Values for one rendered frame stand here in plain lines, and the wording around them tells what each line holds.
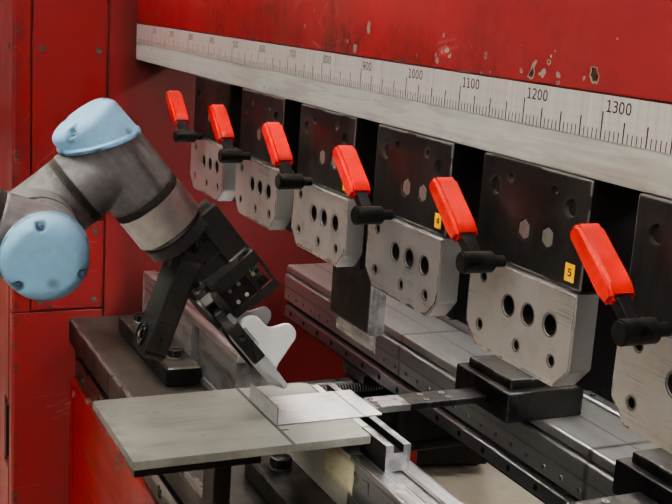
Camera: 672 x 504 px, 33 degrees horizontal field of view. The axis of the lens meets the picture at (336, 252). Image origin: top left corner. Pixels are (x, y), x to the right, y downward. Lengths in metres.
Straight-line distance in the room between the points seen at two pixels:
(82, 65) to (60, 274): 1.06
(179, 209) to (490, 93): 0.36
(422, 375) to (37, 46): 0.87
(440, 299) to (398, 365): 0.66
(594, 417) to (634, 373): 0.61
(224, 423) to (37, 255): 0.36
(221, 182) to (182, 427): 0.45
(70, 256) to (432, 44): 0.38
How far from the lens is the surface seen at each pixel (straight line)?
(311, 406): 1.30
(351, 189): 1.10
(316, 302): 1.93
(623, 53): 0.82
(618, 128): 0.82
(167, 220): 1.13
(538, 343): 0.89
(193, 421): 1.24
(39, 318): 2.06
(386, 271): 1.11
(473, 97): 0.98
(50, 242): 0.97
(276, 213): 1.38
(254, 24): 1.46
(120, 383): 1.74
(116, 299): 2.09
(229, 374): 1.62
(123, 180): 1.12
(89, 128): 1.10
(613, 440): 1.35
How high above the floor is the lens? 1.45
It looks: 12 degrees down
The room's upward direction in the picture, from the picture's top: 4 degrees clockwise
